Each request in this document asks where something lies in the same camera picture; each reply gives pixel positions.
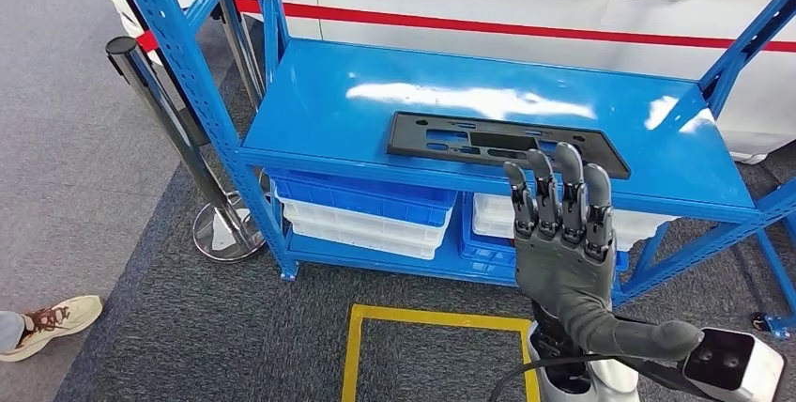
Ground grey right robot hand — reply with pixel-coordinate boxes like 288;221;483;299
502;141;705;363

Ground black plastic mounting panel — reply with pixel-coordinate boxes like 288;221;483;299
386;111;633;180

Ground blue plastic crate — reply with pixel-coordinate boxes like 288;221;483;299
458;193;629;272
270;168;458;228

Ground red barrier belt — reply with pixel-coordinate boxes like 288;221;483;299
135;0;796;55

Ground black thin stand round base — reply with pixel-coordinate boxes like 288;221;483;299
95;0;213;148

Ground beige sneaker brown laces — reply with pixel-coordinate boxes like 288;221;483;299
0;295;105;363

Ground person's leg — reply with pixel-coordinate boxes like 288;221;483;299
0;310;27;354

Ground black cable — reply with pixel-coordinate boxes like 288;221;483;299
486;354;623;402

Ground chrome stanchion post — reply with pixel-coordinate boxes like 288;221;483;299
104;36;269;265
209;0;266;111

